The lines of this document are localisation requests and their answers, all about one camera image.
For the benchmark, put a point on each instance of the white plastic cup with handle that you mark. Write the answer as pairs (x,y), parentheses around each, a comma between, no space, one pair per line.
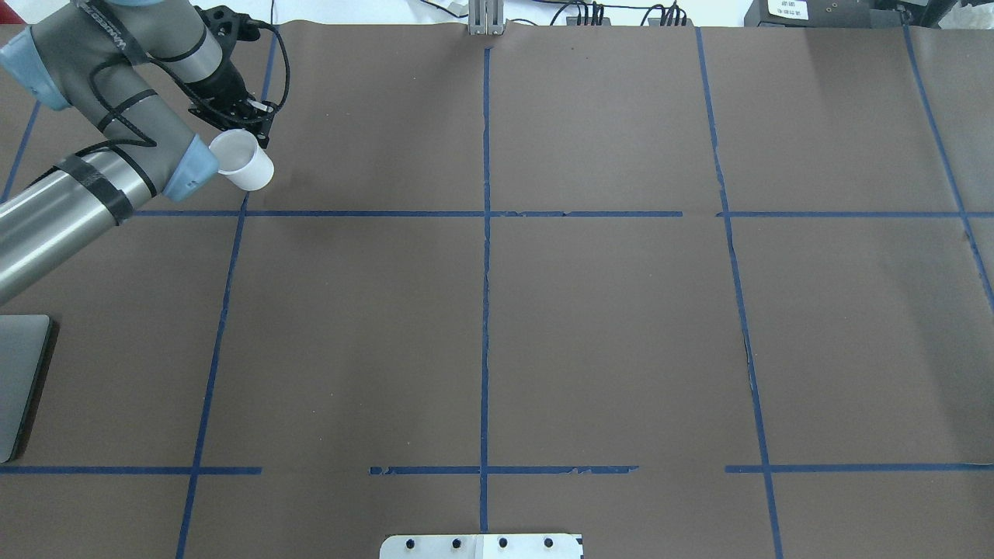
(242,160)

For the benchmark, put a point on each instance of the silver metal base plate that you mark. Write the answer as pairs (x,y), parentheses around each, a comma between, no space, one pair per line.
(500,545)

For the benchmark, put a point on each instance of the grey aluminium profile post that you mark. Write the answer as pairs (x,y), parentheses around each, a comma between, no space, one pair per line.
(486,17)

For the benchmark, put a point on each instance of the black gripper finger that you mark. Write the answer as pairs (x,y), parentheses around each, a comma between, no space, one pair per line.
(263,114)

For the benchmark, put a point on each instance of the black box with white label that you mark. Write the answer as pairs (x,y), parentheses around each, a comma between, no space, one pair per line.
(821,14)

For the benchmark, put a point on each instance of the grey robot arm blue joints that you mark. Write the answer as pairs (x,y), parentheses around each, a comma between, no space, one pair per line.
(85,55)

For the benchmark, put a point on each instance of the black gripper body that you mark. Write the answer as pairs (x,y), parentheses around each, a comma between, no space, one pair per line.
(222,84)

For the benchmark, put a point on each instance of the black power strip with plugs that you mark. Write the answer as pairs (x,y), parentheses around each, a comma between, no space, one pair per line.
(597,14)

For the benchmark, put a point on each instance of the grey closed laptop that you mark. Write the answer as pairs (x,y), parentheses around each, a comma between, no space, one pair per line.
(24,342)

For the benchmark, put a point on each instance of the brown paper table cover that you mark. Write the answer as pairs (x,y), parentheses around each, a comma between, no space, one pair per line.
(689,293)

